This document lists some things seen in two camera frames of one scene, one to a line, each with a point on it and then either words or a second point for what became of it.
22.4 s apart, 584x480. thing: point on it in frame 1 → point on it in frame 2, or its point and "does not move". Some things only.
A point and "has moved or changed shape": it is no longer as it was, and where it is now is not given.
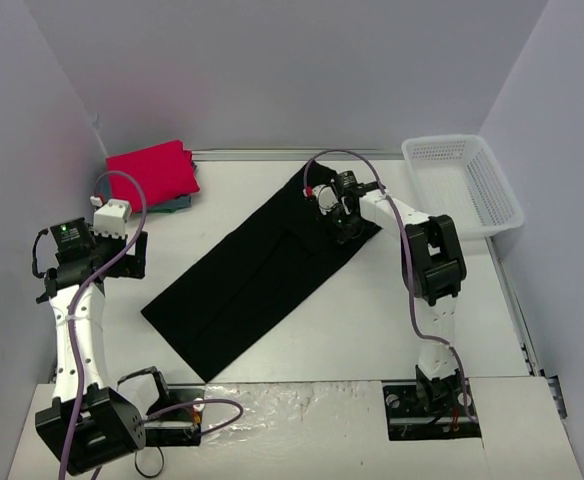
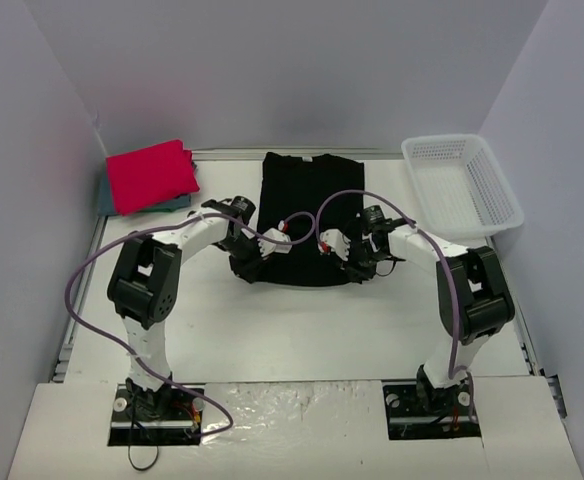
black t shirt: [218, 307] has moved or changed shape
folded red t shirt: [152, 175] does not move
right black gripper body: [339, 226] → [355, 267]
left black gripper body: [129, 255] → [245, 265]
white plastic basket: [456, 176] does not move
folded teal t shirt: [180, 204] does not move
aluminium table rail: [297, 151] does not move
